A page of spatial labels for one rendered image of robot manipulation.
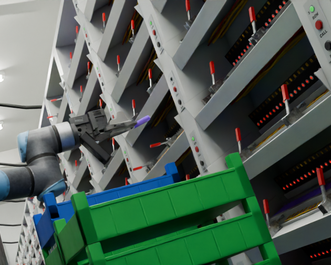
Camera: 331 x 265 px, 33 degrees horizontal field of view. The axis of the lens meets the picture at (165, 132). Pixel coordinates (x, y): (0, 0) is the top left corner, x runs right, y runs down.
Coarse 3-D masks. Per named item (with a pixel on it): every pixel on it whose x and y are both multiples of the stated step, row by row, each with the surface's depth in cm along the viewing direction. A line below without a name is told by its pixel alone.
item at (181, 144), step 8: (176, 120) 172; (184, 136) 174; (176, 144) 181; (184, 144) 177; (160, 152) 233; (168, 152) 189; (176, 152) 185; (184, 152) 204; (152, 160) 231; (160, 160) 198; (168, 160) 193; (176, 160) 189; (144, 168) 229; (152, 168) 207; (160, 168) 202; (136, 176) 226; (144, 176) 227; (152, 176) 212; (160, 176) 206
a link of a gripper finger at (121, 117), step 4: (120, 112) 181; (116, 116) 181; (120, 116) 181; (124, 116) 181; (112, 120) 180; (116, 120) 180; (120, 120) 180; (124, 120) 181; (128, 120) 181; (128, 124) 180; (132, 124) 181; (120, 128) 179; (124, 128) 181
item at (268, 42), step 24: (288, 0) 137; (264, 24) 148; (288, 24) 113; (240, 48) 162; (264, 48) 122; (288, 48) 140; (240, 72) 134; (264, 72) 147; (216, 96) 147; (240, 96) 162
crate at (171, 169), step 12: (168, 168) 126; (144, 180) 123; (156, 180) 124; (168, 180) 125; (180, 180) 126; (108, 192) 119; (120, 192) 120; (132, 192) 121; (48, 204) 114; (60, 204) 115; (96, 204) 117; (36, 216) 130; (48, 216) 115; (60, 216) 114; (36, 228) 130; (48, 228) 117; (48, 240) 120
